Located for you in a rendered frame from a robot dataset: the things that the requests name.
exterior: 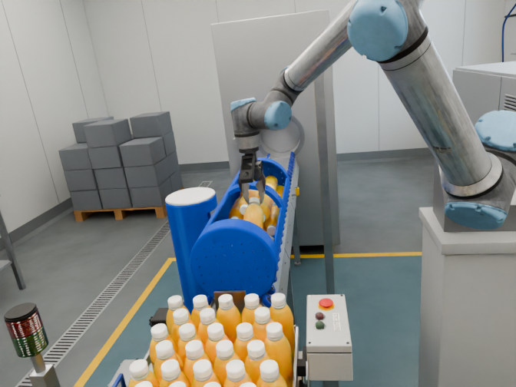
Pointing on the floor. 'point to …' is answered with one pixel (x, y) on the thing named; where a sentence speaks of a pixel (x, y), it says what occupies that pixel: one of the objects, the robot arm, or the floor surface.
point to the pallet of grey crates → (122, 165)
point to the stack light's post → (49, 378)
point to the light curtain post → (324, 182)
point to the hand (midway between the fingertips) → (254, 201)
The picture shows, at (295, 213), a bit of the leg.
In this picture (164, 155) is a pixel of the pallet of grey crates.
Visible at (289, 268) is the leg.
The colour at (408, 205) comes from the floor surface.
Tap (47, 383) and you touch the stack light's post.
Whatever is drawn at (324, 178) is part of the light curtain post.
